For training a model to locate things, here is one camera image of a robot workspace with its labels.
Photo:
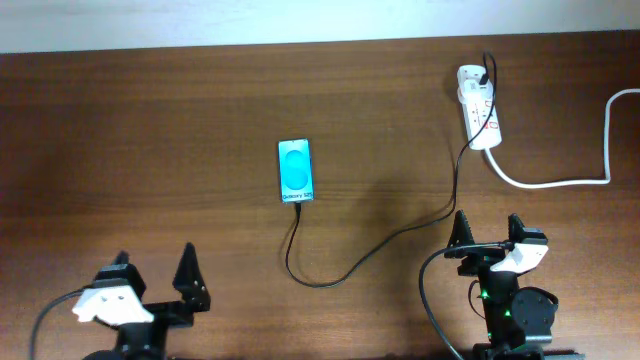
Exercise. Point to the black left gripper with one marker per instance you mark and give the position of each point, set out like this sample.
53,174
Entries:
193,297

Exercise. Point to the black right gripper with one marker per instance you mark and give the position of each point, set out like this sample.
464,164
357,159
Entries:
480,257

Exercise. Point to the blue Galaxy smartphone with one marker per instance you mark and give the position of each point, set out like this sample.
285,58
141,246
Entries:
295,171

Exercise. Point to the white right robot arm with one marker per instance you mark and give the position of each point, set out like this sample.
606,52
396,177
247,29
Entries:
518,319

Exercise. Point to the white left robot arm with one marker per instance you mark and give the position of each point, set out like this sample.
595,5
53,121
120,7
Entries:
138,339

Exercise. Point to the white USB charger plug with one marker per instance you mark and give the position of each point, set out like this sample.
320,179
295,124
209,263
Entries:
473,89

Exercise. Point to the white power strip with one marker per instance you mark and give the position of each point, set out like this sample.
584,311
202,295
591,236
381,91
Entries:
481,121

